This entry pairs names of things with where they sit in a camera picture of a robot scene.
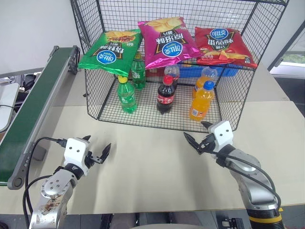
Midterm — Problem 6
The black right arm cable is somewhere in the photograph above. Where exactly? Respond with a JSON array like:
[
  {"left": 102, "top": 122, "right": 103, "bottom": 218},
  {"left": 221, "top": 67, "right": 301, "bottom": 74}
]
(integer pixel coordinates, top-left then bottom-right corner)
[{"left": 214, "top": 152, "right": 282, "bottom": 210}]

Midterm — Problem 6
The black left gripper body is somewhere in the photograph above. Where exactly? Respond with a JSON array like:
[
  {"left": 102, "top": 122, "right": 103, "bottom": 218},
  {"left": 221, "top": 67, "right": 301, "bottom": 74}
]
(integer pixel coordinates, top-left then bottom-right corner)
[{"left": 84, "top": 150, "right": 102, "bottom": 169}]

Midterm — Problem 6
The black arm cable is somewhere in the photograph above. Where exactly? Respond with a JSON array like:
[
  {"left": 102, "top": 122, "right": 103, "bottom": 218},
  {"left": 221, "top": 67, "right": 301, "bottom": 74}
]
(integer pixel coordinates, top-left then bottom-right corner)
[
  {"left": 22, "top": 137, "right": 68, "bottom": 229},
  {"left": 214, "top": 152, "right": 282, "bottom": 210}
]

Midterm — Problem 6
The cola bottle red cap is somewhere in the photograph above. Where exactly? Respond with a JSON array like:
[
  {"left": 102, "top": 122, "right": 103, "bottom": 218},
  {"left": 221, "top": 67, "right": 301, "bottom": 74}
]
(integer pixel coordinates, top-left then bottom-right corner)
[{"left": 156, "top": 75, "right": 177, "bottom": 114}]

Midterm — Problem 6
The white grey device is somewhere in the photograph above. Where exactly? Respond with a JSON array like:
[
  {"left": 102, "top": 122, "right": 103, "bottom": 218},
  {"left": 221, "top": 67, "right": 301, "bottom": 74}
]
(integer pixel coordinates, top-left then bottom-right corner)
[{"left": 0, "top": 82, "right": 20, "bottom": 132}]

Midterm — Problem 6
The black cable clutter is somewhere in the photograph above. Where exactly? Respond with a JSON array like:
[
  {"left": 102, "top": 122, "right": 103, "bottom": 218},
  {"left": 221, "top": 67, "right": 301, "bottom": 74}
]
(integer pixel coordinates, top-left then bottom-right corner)
[{"left": 14, "top": 73, "right": 41, "bottom": 96}]

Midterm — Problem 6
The red potato chip bag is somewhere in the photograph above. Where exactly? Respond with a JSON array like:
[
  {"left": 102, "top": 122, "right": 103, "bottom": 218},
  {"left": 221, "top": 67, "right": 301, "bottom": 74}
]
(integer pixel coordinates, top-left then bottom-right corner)
[{"left": 194, "top": 26, "right": 259, "bottom": 70}]

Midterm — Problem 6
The blue plastic crate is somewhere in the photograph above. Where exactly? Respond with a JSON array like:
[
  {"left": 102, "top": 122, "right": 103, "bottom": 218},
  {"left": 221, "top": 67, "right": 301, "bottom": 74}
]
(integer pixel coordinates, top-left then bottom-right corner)
[{"left": 177, "top": 62, "right": 239, "bottom": 79}]

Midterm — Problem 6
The orange soda bottle blue cap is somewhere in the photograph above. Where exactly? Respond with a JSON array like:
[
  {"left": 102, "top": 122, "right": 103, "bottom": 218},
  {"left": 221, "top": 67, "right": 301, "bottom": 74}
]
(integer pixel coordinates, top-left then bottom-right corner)
[{"left": 189, "top": 81, "right": 216, "bottom": 122}]

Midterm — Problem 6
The green conveyor belt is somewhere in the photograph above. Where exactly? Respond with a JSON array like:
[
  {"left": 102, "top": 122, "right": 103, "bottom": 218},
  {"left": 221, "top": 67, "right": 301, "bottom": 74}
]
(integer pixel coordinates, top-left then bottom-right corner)
[{"left": 0, "top": 45, "right": 81, "bottom": 191}]

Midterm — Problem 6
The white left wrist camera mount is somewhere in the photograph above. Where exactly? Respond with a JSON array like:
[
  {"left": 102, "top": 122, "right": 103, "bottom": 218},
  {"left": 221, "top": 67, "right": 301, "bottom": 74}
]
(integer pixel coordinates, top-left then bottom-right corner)
[{"left": 63, "top": 137, "right": 92, "bottom": 176}]

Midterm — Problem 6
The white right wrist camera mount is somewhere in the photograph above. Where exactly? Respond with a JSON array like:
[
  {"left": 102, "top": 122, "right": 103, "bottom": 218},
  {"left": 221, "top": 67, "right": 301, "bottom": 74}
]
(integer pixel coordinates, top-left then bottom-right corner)
[{"left": 206, "top": 120, "right": 234, "bottom": 154}]

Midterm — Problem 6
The black wire basket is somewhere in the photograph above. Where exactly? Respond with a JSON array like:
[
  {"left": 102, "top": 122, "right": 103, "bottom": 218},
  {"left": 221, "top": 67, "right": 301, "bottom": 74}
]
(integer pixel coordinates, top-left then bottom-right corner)
[{"left": 70, "top": 0, "right": 290, "bottom": 134}]

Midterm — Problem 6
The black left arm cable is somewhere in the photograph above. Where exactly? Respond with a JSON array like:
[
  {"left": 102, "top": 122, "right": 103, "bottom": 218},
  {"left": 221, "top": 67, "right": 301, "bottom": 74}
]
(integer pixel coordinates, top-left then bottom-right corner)
[{"left": 22, "top": 137, "right": 68, "bottom": 229}]

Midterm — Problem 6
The red box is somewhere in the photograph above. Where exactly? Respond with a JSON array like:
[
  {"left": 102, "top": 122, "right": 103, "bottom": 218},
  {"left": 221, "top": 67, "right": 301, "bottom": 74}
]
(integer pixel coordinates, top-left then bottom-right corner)
[{"left": 145, "top": 68, "right": 165, "bottom": 77}]

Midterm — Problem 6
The magenta potato chip bag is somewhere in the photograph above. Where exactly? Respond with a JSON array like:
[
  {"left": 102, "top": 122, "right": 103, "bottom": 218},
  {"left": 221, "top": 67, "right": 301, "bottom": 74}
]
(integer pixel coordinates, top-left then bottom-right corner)
[{"left": 137, "top": 16, "right": 204, "bottom": 70}]

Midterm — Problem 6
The green soda bottle yellow cap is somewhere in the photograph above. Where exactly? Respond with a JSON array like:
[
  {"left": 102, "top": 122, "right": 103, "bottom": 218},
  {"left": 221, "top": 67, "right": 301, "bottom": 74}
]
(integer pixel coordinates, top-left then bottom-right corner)
[{"left": 117, "top": 76, "right": 138, "bottom": 114}]

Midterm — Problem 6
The green potato chip bag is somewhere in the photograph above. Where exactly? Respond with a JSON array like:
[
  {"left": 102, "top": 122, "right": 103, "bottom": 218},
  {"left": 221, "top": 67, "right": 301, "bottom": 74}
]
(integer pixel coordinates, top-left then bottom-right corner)
[{"left": 78, "top": 29, "right": 143, "bottom": 77}]

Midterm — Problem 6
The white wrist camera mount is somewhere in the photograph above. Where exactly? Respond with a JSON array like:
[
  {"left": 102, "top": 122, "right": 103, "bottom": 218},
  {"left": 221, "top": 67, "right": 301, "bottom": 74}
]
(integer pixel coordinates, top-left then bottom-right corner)
[
  {"left": 206, "top": 120, "right": 234, "bottom": 154},
  {"left": 63, "top": 137, "right": 92, "bottom": 176}
]

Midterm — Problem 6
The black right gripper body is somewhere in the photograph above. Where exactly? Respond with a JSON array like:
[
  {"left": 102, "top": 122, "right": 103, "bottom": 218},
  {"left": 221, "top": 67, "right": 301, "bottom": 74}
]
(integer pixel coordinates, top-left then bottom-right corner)
[{"left": 198, "top": 133, "right": 216, "bottom": 155}]

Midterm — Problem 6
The black metal frame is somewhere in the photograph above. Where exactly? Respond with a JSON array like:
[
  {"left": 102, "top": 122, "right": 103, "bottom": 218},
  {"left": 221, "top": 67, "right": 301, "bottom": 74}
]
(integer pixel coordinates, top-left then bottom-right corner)
[{"left": 267, "top": 14, "right": 305, "bottom": 72}]

